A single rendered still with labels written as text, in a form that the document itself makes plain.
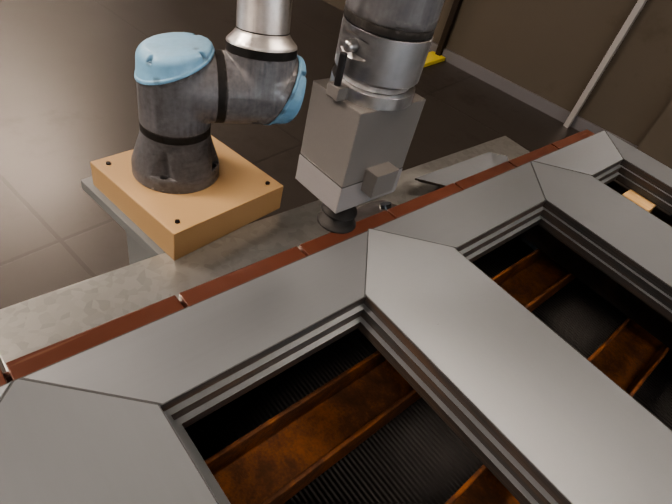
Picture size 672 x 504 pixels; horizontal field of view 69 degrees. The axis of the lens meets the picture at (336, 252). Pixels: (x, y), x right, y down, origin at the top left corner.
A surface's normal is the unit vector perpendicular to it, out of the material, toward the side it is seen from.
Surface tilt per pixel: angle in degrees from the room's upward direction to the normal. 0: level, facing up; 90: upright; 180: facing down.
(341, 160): 89
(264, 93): 79
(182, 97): 87
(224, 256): 0
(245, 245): 0
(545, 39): 90
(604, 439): 0
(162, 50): 8
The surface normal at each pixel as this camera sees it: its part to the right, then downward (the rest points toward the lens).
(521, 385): 0.22, -0.71
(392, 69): 0.15, 0.69
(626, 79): -0.65, 0.42
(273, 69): 0.41, 0.55
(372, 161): 0.64, 0.60
